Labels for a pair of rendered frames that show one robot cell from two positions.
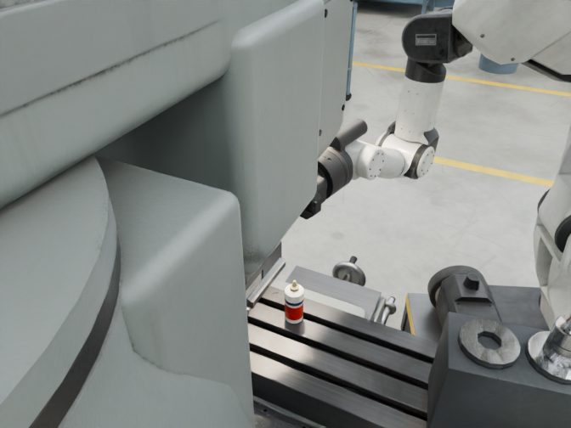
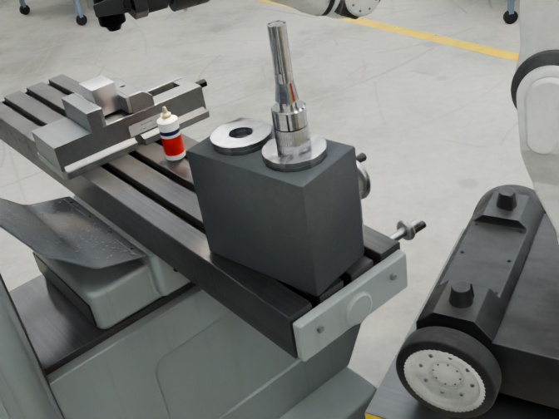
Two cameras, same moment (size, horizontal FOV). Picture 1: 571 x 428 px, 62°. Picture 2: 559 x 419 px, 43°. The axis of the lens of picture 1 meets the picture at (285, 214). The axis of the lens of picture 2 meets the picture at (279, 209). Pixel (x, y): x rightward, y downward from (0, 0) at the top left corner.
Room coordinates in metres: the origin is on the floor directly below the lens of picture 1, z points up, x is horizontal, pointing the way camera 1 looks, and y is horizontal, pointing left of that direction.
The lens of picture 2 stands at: (-0.32, -0.81, 1.57)
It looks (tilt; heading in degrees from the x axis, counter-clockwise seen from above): 33 degrees down; 29
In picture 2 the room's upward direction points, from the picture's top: 9 degrees counter-clockwise
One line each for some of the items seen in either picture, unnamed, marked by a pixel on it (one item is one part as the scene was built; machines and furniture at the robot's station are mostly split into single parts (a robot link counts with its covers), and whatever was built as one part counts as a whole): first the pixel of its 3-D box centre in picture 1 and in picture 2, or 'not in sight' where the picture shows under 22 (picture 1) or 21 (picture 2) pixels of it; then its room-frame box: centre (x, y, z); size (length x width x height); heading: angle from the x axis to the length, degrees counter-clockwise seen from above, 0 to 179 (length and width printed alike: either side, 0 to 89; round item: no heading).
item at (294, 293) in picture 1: (294, 299); (170, 131); (0.71, -0.02, 0.96); 0.04 x 0.04 x 0.11
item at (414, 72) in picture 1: (433, 45); not in sight; (1.07, -0.33, 1.39); 0.12 x 0.09 x 0.14; 141
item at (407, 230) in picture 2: (385, 315); (394, 237); (1.09, -0.34, 0.48); 0.22 x 0.06 x 0.06; 155
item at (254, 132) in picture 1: (194, 118); not in sight; (0.50, 0.10, 1.47); 0.24 x 0.19 x 0.26; 65
